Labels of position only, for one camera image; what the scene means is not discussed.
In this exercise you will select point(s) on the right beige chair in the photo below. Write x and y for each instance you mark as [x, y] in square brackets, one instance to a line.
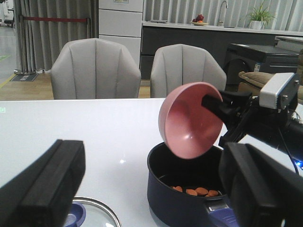
[179, 64]

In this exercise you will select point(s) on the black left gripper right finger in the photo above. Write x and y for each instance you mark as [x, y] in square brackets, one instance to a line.
[262, 192]

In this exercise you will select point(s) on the fruit plate on counter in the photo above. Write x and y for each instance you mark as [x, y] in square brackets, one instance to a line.
[199, 21]

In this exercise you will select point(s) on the glass lid blue knob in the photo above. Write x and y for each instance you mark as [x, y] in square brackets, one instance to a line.
[89, 212]

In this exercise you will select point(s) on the white cabinet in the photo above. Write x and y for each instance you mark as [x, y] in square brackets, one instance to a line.
[120, 21]

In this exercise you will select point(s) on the beige cushion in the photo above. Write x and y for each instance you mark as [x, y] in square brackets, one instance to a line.
[258, 79]

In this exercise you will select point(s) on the pink bowl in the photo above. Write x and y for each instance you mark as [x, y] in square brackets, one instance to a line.
[187, 128]

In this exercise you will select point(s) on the red barrier belt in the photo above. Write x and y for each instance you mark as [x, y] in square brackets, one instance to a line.
[56, 19]

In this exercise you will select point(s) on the dark washing machine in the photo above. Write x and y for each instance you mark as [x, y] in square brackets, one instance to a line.
[259, 58]

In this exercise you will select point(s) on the dark kitchen counter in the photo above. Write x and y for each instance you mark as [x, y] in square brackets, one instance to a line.
[215, 39]

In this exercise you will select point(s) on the left beige chair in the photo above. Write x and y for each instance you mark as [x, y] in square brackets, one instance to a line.
[95, 69]

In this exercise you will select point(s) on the beige chair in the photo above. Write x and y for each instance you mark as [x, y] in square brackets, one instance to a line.
[179, 64]
[95, 69]

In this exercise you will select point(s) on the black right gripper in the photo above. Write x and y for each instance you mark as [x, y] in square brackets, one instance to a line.
[279, 129]

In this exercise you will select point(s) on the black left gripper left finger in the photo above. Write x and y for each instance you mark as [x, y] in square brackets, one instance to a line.
[41, 195]

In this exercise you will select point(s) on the grey curtain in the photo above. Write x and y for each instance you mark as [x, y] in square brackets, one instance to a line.
[39, 43]

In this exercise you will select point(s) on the potted green plant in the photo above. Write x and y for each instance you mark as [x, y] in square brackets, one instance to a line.
[259, 16]

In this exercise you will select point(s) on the silver faucet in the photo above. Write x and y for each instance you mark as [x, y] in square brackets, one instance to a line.
[222, 13]

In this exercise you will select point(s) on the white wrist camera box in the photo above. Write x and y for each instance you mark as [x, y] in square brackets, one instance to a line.
[280, 91]

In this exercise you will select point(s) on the orange ham slices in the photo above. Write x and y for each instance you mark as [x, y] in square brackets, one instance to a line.
[199, 191]

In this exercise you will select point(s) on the dark blue saucepan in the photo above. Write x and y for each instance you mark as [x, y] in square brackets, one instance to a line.
[178, 209]

